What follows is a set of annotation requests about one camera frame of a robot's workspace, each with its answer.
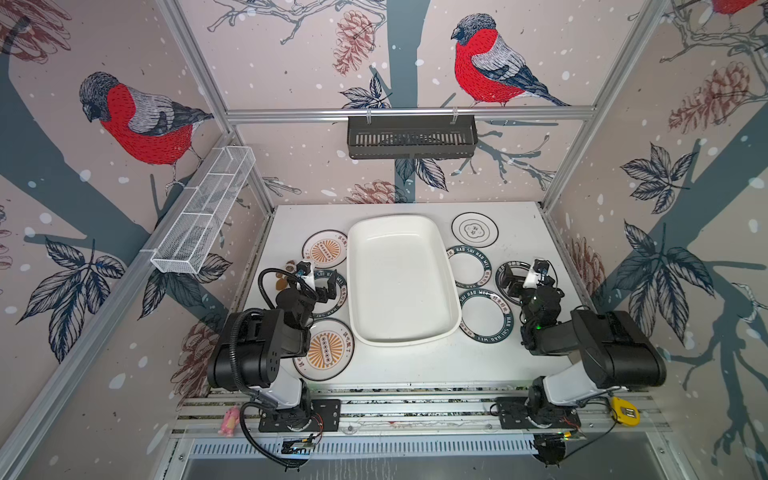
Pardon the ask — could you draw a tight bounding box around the green red ring plate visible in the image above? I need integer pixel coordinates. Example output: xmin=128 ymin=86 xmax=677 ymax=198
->
xmin=495 ymin=259 xmax=558 ymax=306

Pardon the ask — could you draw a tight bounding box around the green rim plate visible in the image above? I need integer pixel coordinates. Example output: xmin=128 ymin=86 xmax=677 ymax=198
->
xmin=312 ymin=269 xmax=348 ymax=319
xmin=459 ymin=289 xmax=514 ymax=344
xmin=446 ymin=245 xmax=492 ymax=290

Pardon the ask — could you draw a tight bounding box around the white plate thin line flower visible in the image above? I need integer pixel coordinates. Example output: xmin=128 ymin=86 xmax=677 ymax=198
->
xmin=451 ymin=212 xmax=499 ymax=249

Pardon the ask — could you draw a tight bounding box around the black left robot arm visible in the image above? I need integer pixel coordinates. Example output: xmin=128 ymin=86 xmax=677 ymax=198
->
xmin=206 ymin=268 xmax=338 ymax=431

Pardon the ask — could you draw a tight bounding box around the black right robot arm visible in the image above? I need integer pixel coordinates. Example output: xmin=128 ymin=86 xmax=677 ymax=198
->
xmin=520 ymin=284 xmax=667 ymax=427

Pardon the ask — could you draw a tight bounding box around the white plastic bin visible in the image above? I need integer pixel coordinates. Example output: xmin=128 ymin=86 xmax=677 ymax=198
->
xmin=347 ymin=214 xmax=461 ymax=347

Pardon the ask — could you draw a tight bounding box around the brown cookies pile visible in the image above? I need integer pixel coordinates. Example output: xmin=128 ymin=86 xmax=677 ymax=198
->
xmin=275 ymin=260 xmax=297 ymax=292

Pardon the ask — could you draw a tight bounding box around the orange sunburst plate upper left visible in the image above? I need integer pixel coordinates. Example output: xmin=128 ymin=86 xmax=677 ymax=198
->
xmin=302 ymin=229 xmax=348 ymax=269

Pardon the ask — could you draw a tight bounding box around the orange sunburst plate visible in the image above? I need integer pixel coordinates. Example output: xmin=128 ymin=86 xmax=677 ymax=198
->
xmin=293 ymin=318 xmax=355 ymax=382
xmin=302 ymin=229 xmax=348 ymax=269

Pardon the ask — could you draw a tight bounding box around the orange sunburst plate lower left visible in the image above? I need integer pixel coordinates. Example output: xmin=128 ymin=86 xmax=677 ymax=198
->
xmin=293 ymin=318 xmax=355 ymax=382

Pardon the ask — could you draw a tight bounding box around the pink small object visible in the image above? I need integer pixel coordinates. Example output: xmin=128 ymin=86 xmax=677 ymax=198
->
xmin=218 ymin=406 xmax=240 ymax=438

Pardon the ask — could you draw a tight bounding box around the yellow tape measure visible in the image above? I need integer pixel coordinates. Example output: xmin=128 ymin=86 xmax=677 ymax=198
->
xmin=610 ymin=397 xmax=640 ymax=427

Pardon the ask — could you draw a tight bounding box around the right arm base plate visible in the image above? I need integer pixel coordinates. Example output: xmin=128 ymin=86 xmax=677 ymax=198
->
xmin=489 ymin=396 xmax=581 ymax=431

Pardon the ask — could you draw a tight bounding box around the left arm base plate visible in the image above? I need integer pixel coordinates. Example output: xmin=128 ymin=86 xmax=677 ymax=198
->
xmin=258 ymin=399 xmax=341 ymax=433

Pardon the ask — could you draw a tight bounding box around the white wire mesh basket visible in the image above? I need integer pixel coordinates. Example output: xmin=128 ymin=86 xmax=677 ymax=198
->
xmin=151 ymin=146 xmax=255 ymax=274

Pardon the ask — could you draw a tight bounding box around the aluminium rail front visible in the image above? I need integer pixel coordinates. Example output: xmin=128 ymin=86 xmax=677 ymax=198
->
xmin=170 ymin=386 xmax=670 ymax=439

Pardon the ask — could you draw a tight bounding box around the black wall basket shelf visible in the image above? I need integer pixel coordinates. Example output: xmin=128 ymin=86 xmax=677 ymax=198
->
xmin=347 ymin=115 xmax=478 ymax=160

